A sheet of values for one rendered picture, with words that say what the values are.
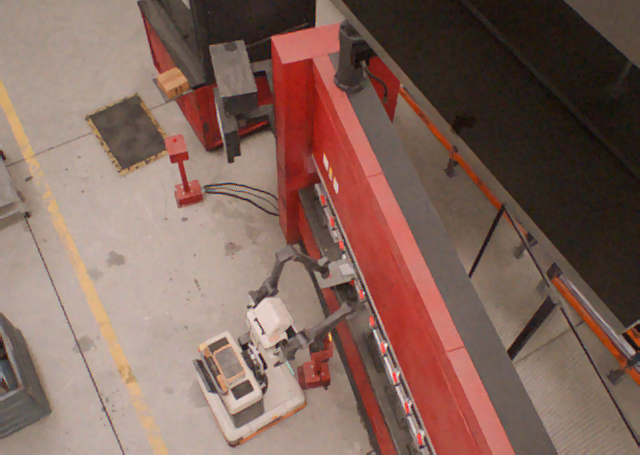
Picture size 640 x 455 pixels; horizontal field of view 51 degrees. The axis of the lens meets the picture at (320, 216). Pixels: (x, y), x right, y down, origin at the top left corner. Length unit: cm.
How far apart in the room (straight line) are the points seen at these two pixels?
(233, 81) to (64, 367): 276
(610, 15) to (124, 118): 673
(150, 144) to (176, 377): 241
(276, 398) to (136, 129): 318
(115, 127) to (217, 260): 187
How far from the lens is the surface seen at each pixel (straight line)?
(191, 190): 632
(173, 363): 571
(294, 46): 433
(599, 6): 52
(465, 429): 347
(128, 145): 689
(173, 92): 583
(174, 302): 592
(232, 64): 473
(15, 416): 555
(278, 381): 528
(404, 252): 347
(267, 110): 541
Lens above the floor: 530
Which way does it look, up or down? 58 degrees down
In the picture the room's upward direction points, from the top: 3 degrees clockwise
